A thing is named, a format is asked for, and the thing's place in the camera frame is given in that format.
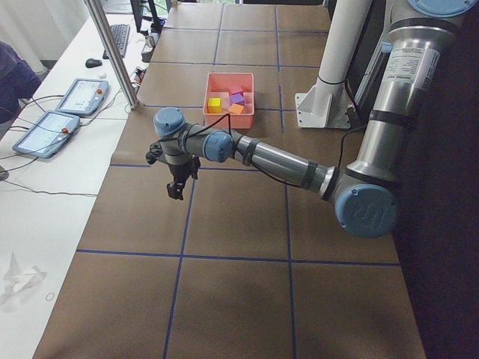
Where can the white camera stand base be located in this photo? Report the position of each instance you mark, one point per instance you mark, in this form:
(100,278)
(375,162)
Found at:
(323,106)

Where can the white stand pole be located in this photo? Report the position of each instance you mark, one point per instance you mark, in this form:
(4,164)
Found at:
(345,29)

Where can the pink plastic bin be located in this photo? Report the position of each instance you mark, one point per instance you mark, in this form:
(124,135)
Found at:
(218,85)

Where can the orange foam cube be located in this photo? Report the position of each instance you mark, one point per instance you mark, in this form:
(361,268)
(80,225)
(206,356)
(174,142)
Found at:
(236,108)

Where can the black computer mouse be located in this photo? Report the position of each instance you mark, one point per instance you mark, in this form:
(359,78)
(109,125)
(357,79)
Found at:
(92,63)

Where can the aluminium frame post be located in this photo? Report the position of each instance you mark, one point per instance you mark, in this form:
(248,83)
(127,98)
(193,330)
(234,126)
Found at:
(99,18)

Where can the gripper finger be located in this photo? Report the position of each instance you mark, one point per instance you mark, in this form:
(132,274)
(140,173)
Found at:
(171,189)
(178,190)

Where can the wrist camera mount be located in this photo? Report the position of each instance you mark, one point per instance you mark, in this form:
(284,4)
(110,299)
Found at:
(154,154)

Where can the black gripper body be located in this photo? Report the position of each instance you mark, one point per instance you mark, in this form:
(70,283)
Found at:
(179,173)

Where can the purple foam cube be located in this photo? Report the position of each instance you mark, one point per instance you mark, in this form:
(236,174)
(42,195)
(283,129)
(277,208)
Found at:
(237,99)

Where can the crumpled white paper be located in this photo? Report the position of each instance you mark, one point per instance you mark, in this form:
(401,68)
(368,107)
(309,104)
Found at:
(16,279)

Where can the near teach pendant tablet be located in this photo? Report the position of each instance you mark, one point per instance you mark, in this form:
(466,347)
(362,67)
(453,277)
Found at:
(48,135)

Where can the yellow foam cube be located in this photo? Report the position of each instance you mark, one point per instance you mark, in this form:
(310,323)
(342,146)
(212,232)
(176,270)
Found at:
(214,105)

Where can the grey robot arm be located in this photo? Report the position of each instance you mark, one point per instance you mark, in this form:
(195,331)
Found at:
(413,36)

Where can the black keyboard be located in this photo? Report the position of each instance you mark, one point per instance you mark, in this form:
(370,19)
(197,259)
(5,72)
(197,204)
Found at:
(120,33)

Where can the far teach pendant tablet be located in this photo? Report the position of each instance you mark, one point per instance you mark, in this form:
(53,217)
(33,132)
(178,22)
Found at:
(83,97)

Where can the teach pendant tablet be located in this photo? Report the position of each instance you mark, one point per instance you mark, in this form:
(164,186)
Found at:
(48,135)
(83,97)

